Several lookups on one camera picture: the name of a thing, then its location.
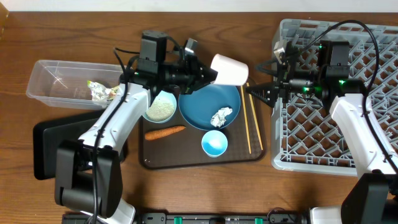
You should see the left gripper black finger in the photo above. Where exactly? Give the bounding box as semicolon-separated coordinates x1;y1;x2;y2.
185;80;214;95
195;60;218;78

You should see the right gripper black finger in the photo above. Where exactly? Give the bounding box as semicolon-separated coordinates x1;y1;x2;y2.
255;58;279;77
246;83;279;108

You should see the pink plastic cup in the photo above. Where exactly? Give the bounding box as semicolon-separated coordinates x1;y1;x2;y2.
210;54;249;86

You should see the light blue bowl with rice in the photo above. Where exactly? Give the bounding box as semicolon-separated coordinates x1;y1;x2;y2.
144;91;177;123

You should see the foil ball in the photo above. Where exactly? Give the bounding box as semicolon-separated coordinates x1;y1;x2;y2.
210;107;233;128

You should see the small blue bowl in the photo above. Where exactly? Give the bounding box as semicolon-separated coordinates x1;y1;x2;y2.
201;130;228;158

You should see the white tissue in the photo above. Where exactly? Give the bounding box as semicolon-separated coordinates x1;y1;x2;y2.
87;80;109;101

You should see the yellow snack wrapper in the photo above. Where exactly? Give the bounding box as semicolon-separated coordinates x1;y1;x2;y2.
106;86;119;98

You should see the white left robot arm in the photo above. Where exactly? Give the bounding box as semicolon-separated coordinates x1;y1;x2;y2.
55;55;224;223

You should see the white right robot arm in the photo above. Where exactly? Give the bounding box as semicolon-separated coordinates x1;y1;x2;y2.
246;40;397;223

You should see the grey dishwasher rack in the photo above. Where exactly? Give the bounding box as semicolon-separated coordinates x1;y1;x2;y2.
271;24;397;176

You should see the clear plastic waste bin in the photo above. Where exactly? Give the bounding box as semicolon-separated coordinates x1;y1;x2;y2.
26;60;122;110

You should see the black waste bin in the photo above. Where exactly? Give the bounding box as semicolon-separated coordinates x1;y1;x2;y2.
32;110;128;180

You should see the right wooden chopstick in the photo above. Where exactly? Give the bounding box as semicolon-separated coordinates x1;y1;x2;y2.
248;94;264;151

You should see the large blue plate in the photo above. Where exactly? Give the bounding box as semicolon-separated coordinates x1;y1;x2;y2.
178;84;241;131

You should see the dark brown serving tray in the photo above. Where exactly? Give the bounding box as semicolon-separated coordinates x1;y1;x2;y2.
139;86;267;170

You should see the orange carrot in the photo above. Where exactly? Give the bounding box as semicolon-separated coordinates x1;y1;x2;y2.
144;126;186;141

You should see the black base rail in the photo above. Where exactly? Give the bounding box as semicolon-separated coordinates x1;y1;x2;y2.
62;207;312;224

